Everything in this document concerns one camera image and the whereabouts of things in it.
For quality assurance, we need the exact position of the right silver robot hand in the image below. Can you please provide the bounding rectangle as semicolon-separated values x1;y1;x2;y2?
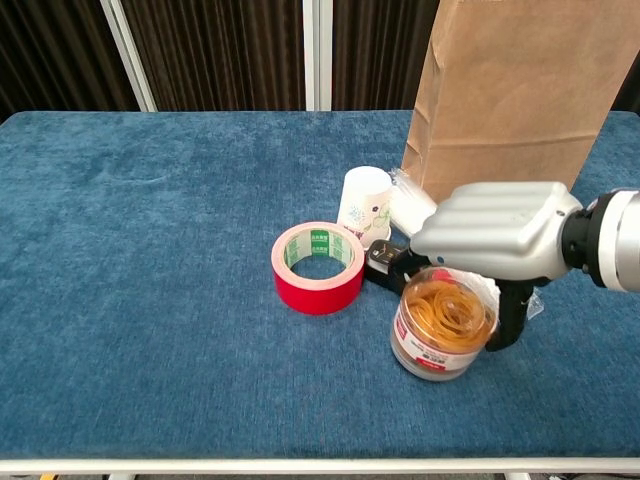
384;180;584;353

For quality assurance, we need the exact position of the clear tub of rubber bands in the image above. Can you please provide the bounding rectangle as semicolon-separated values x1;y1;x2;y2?
389;267;500;382

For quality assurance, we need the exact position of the brown paper shopping bag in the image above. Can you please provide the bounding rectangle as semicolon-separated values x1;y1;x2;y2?
401;0;640;206

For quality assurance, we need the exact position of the black rectangular tin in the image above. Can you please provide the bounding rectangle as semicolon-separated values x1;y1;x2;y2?
363;238;416;296

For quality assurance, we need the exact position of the white printed paper cup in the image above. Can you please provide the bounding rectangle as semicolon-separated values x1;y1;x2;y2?
336;165;394;245

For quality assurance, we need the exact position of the red tape roll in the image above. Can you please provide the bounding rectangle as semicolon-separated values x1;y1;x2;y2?
270;221;366;317

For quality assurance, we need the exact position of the black pleated curtain panel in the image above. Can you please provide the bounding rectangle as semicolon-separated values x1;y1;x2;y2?
0;0;141;124
121;0;307;112
612;54;640;114
331;0;441;112

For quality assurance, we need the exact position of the blue velvet tablecloth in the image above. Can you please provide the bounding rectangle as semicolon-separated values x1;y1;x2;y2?
0;109;640;461

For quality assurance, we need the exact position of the white cable tie bundle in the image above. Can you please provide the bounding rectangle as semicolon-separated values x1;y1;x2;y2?
389;167;545;321

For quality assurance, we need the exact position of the white frame post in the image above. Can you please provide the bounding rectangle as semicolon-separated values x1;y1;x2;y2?
301;0;335;112
98;0;159;113

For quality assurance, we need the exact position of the white table frame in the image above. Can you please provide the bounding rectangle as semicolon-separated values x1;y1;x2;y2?
0;455;640;480

